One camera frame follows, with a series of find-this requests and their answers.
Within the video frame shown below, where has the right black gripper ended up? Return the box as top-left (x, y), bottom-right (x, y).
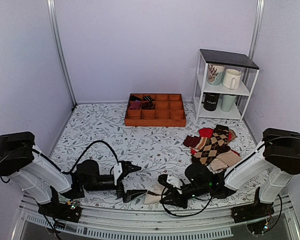
top-left (161, 184), bottom-right (211, 211)

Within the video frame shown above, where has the cream and brown sock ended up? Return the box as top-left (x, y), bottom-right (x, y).
top-left (143, 182), bottom-right (164, 205)

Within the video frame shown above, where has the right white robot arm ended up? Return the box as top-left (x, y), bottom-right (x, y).
top-left (158, 128), bottom-right (300, 218)

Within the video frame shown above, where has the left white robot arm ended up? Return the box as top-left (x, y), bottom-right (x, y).
top-left (0, 131), bottom-right (146, 217)

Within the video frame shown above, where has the striped maroon sock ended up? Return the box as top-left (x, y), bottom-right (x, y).
top-left (182, 135), bottom-right (210, 151)

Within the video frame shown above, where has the floral tablecloth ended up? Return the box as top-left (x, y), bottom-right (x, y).
top-left (41, 101), bottom-right (271, 211)

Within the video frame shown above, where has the wooden compartment tray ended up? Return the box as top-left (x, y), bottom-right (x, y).
top-left (124, 93), bottom-right (187, 127)

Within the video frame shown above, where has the brown argyle sock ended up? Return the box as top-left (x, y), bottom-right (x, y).
top-left (191, 125), bottom-right (237, 166)

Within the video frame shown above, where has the red sock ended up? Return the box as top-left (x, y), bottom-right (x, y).
top-left (190, 128), bottom-right (237, 155)

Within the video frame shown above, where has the magenta rolled sock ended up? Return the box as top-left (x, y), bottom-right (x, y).
top-left (128, 100), bottom-right (143, 110)

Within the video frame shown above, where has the black striped rolled sock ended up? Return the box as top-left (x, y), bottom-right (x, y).
top-left (142, 95), bottom-right (155, 110)

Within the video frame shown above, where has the dark rolled sock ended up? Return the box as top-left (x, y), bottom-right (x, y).
top-left (129, 95), bottom-right (142, 101)

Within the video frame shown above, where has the black mug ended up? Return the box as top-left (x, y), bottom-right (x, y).
top-left (203, 92), bottom-right (220, 112)

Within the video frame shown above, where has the pale green cup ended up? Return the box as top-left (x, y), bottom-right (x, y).
top-left (220, 94), bottom-right (237, 113)

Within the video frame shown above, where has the white metal shelf rack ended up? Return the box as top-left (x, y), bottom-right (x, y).
top-left (192, 49), bottom-right (260, 122)

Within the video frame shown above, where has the floral pattern mug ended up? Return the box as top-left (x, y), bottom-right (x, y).
top-left (207, 63), bottom-right (225, 86)

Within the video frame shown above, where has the white ceramic mug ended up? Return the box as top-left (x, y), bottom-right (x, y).
top-left (222, 68), bottom-right (242, 90)

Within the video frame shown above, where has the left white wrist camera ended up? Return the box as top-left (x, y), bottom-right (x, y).
top-left (113, 162), bottom-right (123, 186)

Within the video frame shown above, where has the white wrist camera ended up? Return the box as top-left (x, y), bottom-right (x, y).
top-left (157, 174), bottom-right (182, 188)
top-left (113, 162), bottom-right (123, 186)

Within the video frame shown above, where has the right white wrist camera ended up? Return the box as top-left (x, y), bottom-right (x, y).
top-left (157, 174), bottom-right (182, 188)

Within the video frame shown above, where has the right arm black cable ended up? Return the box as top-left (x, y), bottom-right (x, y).
top-left (159, 186), bottom-right (217, 218)

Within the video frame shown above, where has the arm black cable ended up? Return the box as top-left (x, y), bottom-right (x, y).
top-left (61, 140), bottom-right (121, 175)
top-left (159, 186), bottom-right (217, 218)

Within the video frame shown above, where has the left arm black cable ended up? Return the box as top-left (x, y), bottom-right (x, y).
top-left (61, 140), bottom-right (121, 175)

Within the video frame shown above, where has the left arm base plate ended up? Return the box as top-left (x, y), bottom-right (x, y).
top-left (38, 202), bottom-right (82, 223)

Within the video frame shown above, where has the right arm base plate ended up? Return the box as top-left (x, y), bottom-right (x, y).
top-left (231, 203), bottom-right (275, 223)

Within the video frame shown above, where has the left aluminium corner post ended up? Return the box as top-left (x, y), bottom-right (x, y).
top-left (46, 0), bottom-right (78, 110)

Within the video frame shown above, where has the aluminium corner post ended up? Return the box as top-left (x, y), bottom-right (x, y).
top-left (46, 0), bottom-right (78, 110)
top-left (248, 0), bottom-right (265, 60)

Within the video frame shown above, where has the right aluminium corner post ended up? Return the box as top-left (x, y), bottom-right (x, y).
top-left (248, 0), bottom-right (265, 60)

